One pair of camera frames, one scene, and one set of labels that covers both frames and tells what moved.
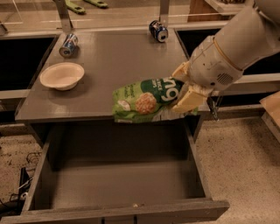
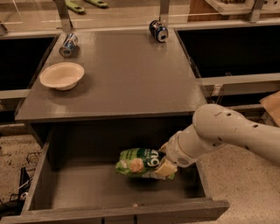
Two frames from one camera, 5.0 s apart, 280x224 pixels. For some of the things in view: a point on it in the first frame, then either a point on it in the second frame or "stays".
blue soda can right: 158,31 stays
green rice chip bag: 147,101 -> 141,162
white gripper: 212,66 -> 176,150
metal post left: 65,16 stays
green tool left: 76,9 stays
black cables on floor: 17,201 stays
